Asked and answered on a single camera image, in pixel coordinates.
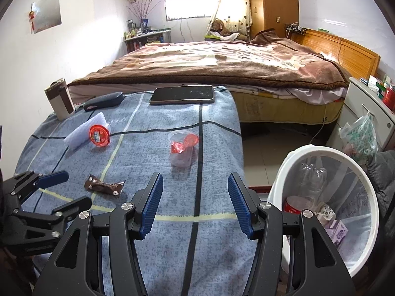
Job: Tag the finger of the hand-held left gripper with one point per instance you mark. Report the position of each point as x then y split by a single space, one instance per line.
77 205
54 178

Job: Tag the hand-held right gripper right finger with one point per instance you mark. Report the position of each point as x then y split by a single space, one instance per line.
239 203

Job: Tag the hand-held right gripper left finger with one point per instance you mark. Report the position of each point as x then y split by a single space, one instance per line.
152 203

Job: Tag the clear cup with red wrapper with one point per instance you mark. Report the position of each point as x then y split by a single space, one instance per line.
179 157

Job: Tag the red paper cup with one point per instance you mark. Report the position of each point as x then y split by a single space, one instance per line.
294 205

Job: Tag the white plastic bin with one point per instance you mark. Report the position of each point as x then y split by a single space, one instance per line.
287 166

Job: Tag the clear plastic bottle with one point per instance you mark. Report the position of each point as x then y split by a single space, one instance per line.
310 182

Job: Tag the patterned paper wrapper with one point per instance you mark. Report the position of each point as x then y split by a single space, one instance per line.
325 212

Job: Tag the purple milk carton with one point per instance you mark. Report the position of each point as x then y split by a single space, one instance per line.
338 232

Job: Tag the brown snack wrapper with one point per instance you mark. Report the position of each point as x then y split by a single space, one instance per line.
105 185

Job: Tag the blue plaid blanket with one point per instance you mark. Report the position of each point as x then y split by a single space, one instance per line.
216 160

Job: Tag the red round lid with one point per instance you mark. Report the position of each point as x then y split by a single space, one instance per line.
99 135

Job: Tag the white and brown box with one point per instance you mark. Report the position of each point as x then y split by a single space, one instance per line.
61 101

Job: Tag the black glasses case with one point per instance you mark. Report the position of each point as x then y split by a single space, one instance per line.
103 101

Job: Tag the yellow bed mattress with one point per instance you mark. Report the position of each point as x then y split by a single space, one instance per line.
277 108

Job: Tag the dark smartphone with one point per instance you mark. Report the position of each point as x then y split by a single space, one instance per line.
182 95

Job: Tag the translucent bin liner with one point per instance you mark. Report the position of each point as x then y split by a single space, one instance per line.
355 197

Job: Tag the pink bed sheet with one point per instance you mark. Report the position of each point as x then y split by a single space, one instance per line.
311 95

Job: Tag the green printed plastic bag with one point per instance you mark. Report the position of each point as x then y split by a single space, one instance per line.
361 138

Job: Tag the brown bed blanket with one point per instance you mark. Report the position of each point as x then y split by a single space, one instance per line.
216 61

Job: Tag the dark jacket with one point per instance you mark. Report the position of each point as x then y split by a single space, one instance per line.
382 175

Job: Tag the white nightstand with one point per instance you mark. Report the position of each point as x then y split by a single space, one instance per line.
355 98

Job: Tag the small desk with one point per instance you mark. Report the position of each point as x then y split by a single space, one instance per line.
145 40

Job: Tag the red hanging ornament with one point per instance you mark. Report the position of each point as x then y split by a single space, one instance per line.
31 14

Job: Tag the desk clutter of bottles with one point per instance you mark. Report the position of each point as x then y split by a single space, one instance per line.
142 30

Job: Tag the brown teddy bear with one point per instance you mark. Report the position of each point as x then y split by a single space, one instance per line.
217 26

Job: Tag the green and white boxes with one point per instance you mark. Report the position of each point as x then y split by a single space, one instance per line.
378 84

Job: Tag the red can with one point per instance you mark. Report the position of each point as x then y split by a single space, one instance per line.
389 98

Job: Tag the power strip with plugs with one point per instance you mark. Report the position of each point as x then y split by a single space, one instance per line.
296 28

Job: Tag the wooden headboard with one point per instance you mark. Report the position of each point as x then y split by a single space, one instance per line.
351 51

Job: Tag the decorative branches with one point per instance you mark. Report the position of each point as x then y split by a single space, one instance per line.
143 9

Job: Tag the window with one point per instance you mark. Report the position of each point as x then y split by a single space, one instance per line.
191 6

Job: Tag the wooden wardrobe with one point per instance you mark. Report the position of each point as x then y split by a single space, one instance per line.
271 3

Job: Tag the spotted curtain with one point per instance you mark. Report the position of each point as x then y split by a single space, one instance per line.
234 0

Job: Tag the silver wall poster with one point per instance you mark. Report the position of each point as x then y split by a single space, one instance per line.
47 14

